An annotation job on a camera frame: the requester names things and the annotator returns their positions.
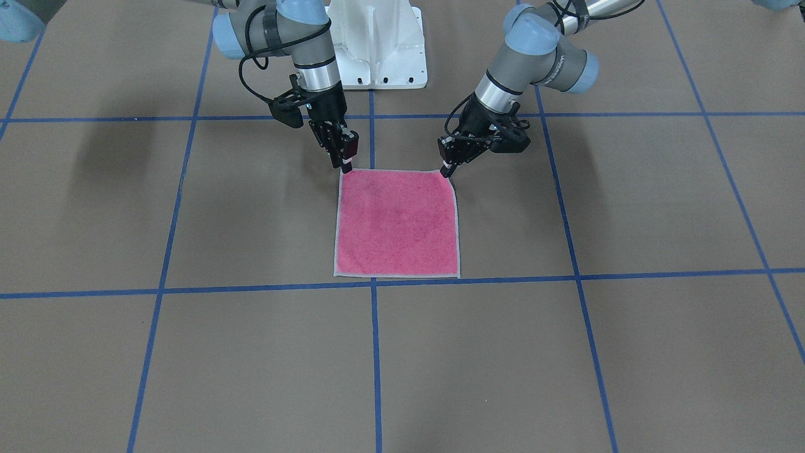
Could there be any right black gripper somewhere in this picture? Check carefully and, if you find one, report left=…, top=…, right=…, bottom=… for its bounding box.
left=307, top=85, right=359, bottom=173

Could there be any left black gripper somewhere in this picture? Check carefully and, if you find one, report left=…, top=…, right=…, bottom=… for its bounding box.
left=438, top=94, right=509, bottom=178

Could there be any pink towel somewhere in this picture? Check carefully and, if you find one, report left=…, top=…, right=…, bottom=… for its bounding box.
left=333, top=169, right=460, bottom=278

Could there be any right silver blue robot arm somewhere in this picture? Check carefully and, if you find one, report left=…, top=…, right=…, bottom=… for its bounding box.
left=211, top=1, right=359, bottom=173

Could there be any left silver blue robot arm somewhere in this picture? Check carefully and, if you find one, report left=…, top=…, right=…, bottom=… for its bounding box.
left=437, top=1, right=642, bottom=178

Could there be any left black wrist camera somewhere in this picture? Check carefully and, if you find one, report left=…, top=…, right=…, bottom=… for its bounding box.
left=489, top=120, right=531, bottom=154

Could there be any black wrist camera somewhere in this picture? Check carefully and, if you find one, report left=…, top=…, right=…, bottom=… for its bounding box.
left=267, top=89, right=308, bottom=129
left=489, top=120, right=531, bottom=154

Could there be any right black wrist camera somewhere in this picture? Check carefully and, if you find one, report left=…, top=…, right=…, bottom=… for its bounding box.
left=267, top=89, right=308, bottom=129

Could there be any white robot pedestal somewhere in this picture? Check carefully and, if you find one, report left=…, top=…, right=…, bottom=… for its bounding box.
left=326, top=1, right=428, bottom=90

